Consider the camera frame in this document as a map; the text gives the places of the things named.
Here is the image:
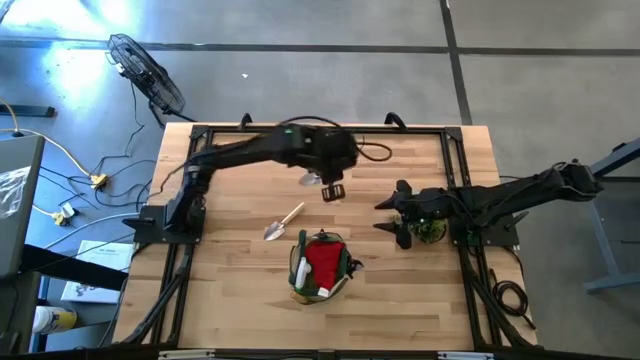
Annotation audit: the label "grey cabinet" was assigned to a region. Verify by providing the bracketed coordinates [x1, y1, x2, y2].
[0, 134, 46, 279]

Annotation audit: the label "coiled black cable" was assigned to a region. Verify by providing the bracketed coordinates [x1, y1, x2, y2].
[492, 269, 536, 331]

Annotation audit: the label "red knitted garden glove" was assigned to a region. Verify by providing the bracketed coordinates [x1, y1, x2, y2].
[304, 240, 347, 297]

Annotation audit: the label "black floor fan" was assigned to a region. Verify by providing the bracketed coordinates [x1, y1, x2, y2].
[106, 33, 187, 117]

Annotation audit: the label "white yellow bottle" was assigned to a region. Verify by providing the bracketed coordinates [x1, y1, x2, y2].
[31, 305, 80, 335]

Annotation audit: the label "black desk beam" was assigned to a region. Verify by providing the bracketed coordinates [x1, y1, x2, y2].
[19, 243, 132, 292]

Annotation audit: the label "blue grey table legs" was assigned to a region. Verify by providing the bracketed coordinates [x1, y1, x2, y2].
[582, 137, 640, 295]

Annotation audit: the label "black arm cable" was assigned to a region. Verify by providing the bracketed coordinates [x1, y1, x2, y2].
[279, 115, 394, 164]

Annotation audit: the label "white printed booklet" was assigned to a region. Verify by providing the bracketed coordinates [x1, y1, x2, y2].
[59, 239, 136, 305]

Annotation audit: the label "black floor cables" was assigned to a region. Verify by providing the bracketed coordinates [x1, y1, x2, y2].
[37, 82, 159, 211]

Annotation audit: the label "wide trowel wooden handle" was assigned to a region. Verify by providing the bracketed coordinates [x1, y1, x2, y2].
[263, 201, 306, 242]

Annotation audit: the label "cream extension cord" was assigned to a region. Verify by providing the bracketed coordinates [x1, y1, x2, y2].
[0, 97, 96, 177]

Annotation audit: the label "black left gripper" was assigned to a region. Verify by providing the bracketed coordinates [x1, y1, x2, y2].
[299, 128, 359, 203]

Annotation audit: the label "beige gardening bag green trim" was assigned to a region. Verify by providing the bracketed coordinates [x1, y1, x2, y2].
[288, 228, 365, 305]

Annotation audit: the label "spiky green succulent plant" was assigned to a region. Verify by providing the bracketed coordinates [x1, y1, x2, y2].
[409, 217, 449, 245]

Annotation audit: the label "white floor cable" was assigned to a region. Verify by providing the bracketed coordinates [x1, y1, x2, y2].
[43, 212, 140, 249]

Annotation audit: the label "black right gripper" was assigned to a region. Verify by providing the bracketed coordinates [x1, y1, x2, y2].
[372, 179, 461, 250]

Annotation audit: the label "clear plastic bag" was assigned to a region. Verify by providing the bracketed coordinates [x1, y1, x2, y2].
[0, 166, 31, 220]

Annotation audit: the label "black floor bar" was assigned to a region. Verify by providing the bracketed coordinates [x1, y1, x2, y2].
[0, 104, 56, 119]

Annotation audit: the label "silver aluminium bracket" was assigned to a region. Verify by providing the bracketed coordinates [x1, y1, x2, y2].
[437, 351, 496, 360]
[158, 349, 216, 360]

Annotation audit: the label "black aluminium table frame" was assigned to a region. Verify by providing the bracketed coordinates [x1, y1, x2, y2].
[114, 112, 539, 351]

